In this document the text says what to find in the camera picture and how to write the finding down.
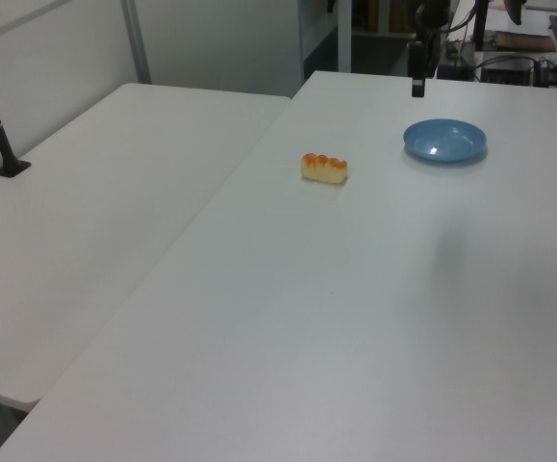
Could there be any white shelf frame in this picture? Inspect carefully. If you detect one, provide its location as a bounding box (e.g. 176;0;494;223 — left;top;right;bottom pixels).
298;0;354;83

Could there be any small black device box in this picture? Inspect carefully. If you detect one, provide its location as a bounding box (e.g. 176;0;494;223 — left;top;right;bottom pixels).
435;61;472;81

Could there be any black monitor stand pole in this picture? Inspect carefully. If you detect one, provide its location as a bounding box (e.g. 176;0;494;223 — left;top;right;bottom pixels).
471;0;492;52

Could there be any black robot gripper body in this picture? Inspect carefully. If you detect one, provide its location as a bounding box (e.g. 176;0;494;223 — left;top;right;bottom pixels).
413;0;454;34

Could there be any black electronics box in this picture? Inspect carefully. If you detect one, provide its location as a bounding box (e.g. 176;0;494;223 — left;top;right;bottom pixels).
478;57;535;86

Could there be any toy bread with orange glaze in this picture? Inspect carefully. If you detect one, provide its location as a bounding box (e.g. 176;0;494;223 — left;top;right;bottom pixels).
299;152;349;185

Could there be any blue round plate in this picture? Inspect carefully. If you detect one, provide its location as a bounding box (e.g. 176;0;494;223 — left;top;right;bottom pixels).
402;118;490;163

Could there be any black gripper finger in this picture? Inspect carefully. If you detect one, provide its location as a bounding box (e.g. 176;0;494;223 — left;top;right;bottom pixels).
425;29;440;79
408;40;427;99

